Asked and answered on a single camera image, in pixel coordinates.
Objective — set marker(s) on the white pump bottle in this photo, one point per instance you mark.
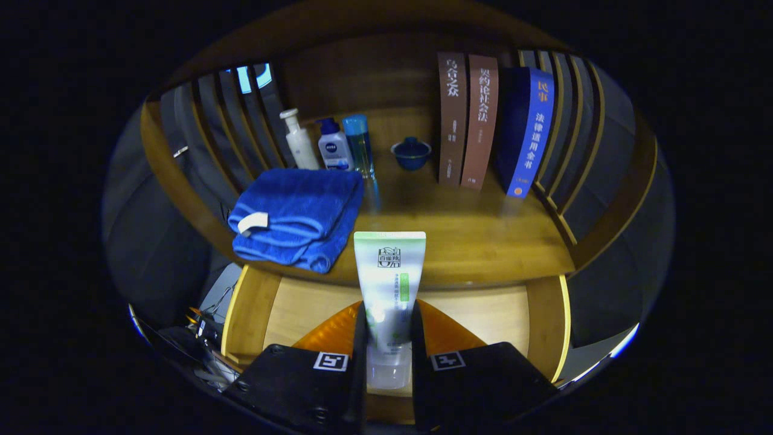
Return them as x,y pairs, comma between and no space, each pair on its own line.
302,148

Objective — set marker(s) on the clear blue bottle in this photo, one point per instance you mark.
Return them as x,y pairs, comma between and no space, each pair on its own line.
359,142

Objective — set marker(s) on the wooden cabinet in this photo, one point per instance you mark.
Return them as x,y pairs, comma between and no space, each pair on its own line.
362,72

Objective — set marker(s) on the white and green tube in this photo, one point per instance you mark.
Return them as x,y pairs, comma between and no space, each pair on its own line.
389,278

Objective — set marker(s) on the reddish brown book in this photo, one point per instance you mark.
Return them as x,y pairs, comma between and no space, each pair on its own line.
481,121

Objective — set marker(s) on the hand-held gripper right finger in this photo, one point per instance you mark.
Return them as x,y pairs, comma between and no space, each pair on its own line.
419,399

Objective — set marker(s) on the folded blue towel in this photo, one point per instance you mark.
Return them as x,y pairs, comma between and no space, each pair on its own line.
302,205

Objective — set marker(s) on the wooden drawer with black knob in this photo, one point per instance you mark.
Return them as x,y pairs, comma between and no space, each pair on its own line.
483,308

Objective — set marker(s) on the blue lidded teacup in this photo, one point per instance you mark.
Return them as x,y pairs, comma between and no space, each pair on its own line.
412,156

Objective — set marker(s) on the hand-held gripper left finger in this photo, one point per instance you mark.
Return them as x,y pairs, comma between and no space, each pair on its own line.
359,399

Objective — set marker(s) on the wooden countertop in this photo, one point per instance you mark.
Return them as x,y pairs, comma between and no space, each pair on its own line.
471,229

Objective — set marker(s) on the white lotion bottle blue cap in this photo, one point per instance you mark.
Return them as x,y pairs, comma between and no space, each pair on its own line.
335,151

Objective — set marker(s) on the dark brown book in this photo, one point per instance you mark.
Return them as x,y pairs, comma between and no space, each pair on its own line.
453,121

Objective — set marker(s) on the blue book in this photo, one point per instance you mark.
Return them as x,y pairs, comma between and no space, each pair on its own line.
531,133

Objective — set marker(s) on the white clip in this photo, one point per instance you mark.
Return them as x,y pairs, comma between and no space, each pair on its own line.
180,151

